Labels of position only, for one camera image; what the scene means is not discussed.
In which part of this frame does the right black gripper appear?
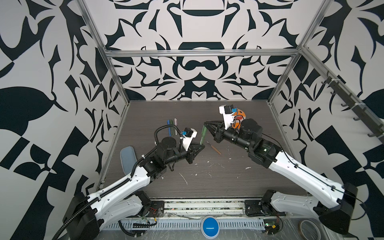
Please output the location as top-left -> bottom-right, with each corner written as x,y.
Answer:
205,121 -> 253,153

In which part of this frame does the green pen cap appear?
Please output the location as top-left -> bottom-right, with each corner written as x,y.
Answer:
202,126 -> 207,137

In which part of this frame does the green pen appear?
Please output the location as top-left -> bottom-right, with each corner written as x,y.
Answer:
200,135 -> 205,145
170,119 -> 176,136

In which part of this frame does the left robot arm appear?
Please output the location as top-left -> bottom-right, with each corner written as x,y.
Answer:
53,137 -> 205,240

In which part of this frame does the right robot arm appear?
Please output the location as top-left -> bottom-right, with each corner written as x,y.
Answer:
204,119 -> 358,235

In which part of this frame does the orange shark plush toy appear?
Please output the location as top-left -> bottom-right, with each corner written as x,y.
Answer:
232,109 -> 246,129

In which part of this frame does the grey blue pencil case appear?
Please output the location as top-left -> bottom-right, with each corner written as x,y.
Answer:
120,146 -> 137,175

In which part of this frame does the blue round button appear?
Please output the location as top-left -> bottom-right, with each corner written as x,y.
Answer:
201,216 -> 220,240

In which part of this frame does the tape roll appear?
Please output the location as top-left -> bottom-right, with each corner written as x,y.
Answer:
298,220 -> 322,240

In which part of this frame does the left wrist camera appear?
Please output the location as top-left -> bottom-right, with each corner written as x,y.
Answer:
182,128 -> 197,151

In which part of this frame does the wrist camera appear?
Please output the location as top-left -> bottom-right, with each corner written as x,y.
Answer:
182,128 -> 197,151
219,105 -> 235,130

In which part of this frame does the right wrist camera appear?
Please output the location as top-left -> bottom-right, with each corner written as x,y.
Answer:
219,105 -> 235,130

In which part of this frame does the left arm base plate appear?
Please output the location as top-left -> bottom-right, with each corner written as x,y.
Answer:
141,201 -> 165,218

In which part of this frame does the white cable duct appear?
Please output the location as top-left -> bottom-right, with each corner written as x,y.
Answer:
121,219 -> 265,231

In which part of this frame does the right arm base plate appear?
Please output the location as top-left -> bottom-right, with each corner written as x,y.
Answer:
244,200 -> 286,217

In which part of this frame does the black hook rail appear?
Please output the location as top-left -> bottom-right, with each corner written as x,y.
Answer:
322,71 -> 384,144

